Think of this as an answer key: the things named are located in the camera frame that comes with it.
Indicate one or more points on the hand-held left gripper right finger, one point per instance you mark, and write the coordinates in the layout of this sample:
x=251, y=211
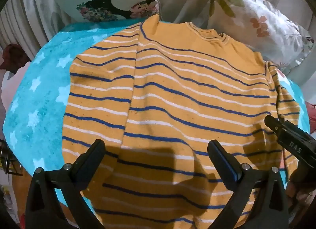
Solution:
x=222, y=161

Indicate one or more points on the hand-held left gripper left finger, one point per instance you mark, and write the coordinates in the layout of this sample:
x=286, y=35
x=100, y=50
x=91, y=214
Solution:
x=95, y=155

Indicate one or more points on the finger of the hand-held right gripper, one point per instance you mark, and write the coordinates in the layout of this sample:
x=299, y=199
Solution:
x=272, y=123

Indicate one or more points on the yellow striped sweater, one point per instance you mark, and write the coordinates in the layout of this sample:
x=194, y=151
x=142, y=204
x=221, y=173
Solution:
x=160, y=95

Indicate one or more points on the person's right hand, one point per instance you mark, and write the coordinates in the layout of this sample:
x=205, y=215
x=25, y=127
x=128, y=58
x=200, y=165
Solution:
x=300, y=190

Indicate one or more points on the teal star print blanket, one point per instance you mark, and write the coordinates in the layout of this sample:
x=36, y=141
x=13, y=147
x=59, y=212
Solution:
x=37, y=100

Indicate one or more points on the white leaf print pillow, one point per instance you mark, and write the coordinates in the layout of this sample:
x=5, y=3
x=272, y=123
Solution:
x=259, y=16

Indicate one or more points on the pink cloth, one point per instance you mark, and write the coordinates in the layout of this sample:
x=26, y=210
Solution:
x=12, y=85

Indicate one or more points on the dark red cloth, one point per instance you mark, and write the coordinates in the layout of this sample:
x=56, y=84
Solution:
x=13, y=56

